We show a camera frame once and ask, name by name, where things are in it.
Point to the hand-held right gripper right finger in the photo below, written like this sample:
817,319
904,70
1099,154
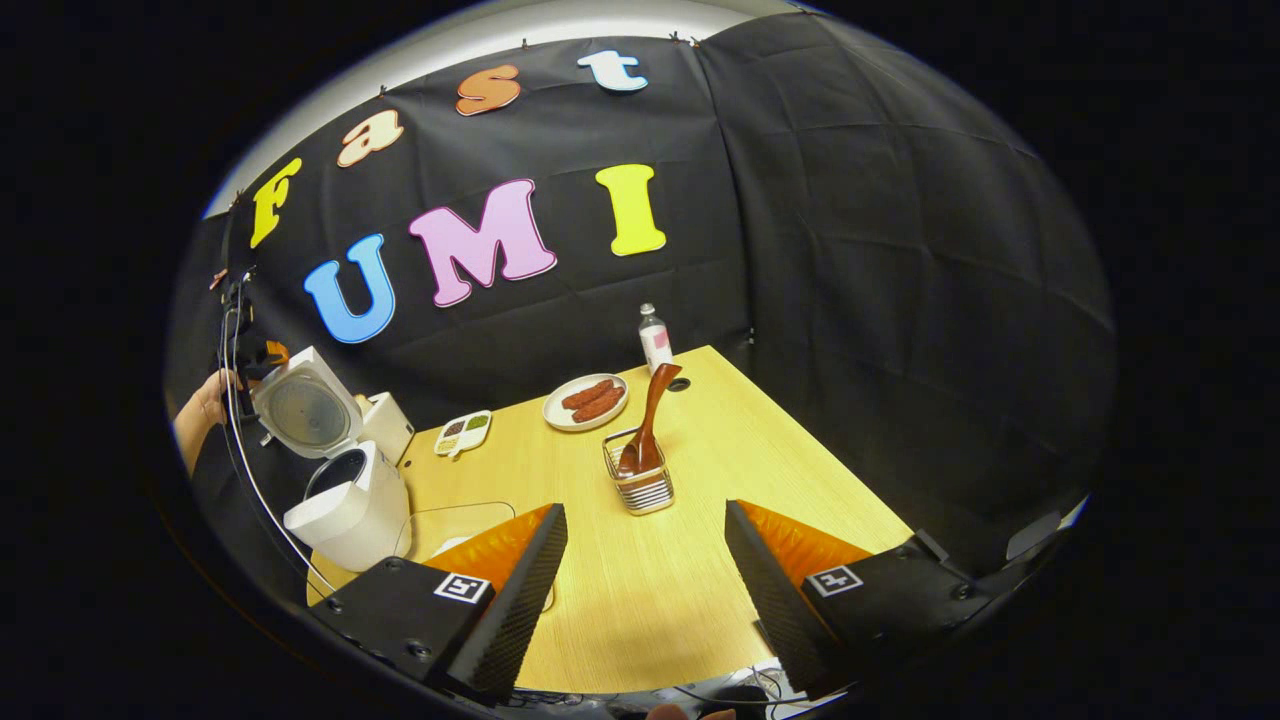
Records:
770,600

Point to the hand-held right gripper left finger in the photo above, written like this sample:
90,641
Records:
520,605

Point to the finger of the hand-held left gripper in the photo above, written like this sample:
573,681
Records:
275,355

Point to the white rice cooker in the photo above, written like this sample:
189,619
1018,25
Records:
350,510

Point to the brown wooden spoon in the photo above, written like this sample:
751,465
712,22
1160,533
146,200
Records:
650,420

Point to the copper cloth clip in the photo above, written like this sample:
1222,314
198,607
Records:
218,278

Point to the white toaster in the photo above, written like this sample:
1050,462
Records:
390,425

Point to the white divided dish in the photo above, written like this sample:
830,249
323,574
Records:
463,436

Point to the white round plate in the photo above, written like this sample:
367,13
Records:
555,412

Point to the red-brown sausage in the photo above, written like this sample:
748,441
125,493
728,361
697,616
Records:
598,405
588,394

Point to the clear bottle pink label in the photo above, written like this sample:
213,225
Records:
656,345

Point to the black backdrop cloth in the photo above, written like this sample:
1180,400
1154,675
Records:
880,250

